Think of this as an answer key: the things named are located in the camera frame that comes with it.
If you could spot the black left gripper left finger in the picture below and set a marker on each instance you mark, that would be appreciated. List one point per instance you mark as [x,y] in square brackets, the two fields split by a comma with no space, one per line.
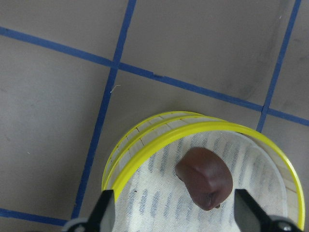
[101,219]

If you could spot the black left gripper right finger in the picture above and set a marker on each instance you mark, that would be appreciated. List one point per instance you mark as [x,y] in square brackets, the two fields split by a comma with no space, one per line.
[250,217]

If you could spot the brown bun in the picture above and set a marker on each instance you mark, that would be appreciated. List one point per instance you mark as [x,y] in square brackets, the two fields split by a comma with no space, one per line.
[206,177]

